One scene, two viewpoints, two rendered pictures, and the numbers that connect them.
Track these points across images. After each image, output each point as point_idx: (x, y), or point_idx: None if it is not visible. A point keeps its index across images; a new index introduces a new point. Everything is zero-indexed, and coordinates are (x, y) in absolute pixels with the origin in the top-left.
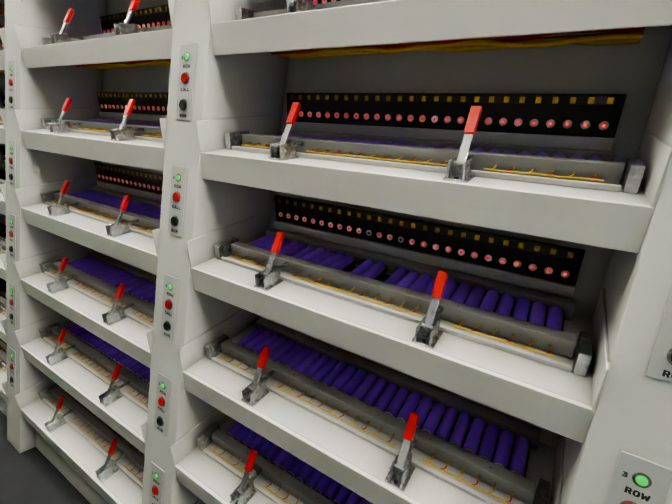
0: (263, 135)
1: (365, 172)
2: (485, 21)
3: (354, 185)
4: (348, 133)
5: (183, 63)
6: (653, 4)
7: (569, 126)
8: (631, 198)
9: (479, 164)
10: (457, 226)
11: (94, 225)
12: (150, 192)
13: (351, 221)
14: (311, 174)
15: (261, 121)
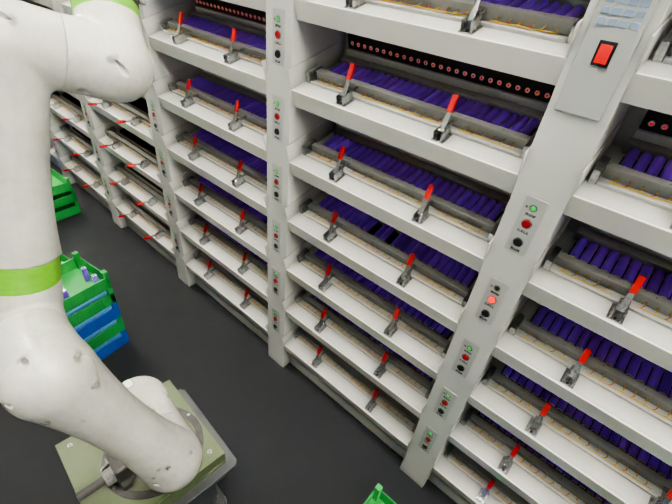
0: (325, 148)
1: (376, 206)
2: (432, 155)
3: (371, 209)
4: (378, 142)
5: (275, 106)
6: (495, 179)
7: None
8: (483, 249)
9: (435, 205)
10: None
11: (221, 173)
12: None
13: None
14: (350, 196)
15: (323, 125)
